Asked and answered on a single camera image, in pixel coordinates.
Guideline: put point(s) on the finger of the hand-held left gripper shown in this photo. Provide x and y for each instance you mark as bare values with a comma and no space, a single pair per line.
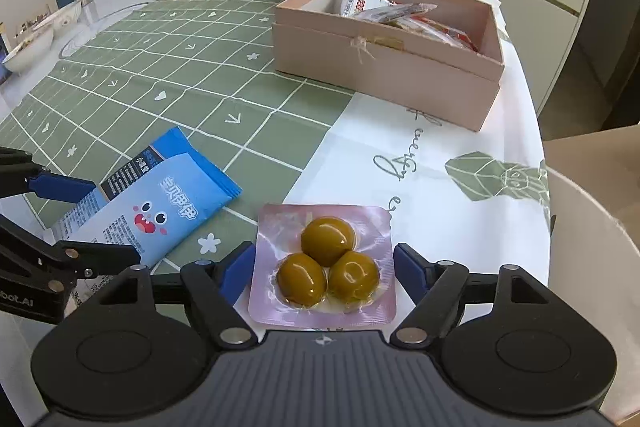
65,188
95,257

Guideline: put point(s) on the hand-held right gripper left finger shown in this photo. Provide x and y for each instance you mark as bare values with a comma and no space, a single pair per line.
239,272

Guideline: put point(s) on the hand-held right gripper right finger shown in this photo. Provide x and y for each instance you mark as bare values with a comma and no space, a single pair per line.
411,269

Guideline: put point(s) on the blue snack packet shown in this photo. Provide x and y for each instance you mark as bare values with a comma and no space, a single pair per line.
160,202

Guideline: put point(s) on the pink packet of green plums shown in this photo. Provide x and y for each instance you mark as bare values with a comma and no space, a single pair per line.
325,214

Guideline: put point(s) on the pink cardboard box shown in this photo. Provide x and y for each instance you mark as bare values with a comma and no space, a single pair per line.
380,62

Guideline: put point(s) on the white bowl with food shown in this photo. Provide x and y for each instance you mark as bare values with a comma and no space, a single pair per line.
27,52

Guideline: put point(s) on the round glass plate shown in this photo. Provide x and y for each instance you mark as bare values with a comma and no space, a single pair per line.
85,39

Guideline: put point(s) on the white patterned bowl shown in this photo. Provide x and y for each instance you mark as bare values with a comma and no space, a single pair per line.
62,17

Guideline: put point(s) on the green checked tablecloth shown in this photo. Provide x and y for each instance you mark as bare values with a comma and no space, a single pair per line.
200,82

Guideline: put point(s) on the white round-backed chair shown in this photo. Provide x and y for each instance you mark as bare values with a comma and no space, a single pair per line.
590,267

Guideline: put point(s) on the snack packets inside box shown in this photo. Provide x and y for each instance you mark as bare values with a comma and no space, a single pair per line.
445,34

